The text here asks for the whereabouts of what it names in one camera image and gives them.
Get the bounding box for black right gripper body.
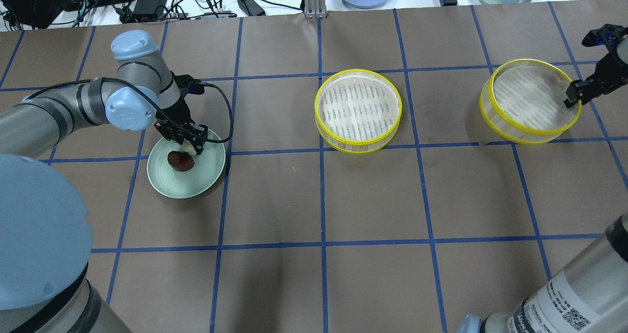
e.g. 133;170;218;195
569;70;620;103

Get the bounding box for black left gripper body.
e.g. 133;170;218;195
154;98;207;143

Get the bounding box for yellow bamboo steamer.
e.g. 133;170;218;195
314;69;402;154
478;59;582;145

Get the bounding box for white steamed bun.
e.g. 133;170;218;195
179;140;199;156

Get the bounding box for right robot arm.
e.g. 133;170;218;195
457;24;628;333

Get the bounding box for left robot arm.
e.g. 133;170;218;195
0;30;209;333

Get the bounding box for dark red bun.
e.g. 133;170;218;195
166;151;195;172

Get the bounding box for light green plate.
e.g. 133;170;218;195
146;138;226;199

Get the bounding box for black power adapter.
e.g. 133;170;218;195
237;0;266;17

